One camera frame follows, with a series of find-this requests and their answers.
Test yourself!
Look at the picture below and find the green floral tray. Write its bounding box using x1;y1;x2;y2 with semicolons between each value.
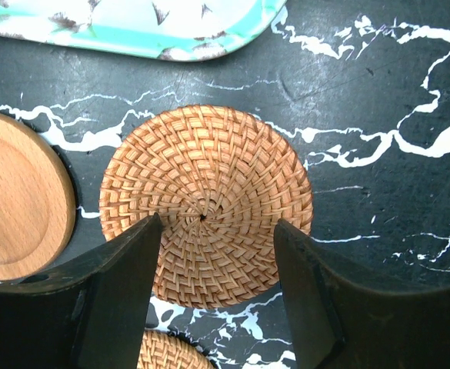
0;1;285;62

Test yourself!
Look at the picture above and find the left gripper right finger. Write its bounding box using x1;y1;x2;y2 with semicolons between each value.
274;220;450;368

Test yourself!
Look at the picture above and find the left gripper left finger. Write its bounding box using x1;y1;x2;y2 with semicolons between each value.
0;215;162;368

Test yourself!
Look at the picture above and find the light wood coaster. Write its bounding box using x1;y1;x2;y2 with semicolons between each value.
0;114;76;280

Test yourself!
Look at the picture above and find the woven rattan coaster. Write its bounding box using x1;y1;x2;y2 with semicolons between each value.
137;331;214;369
99;105;313;309

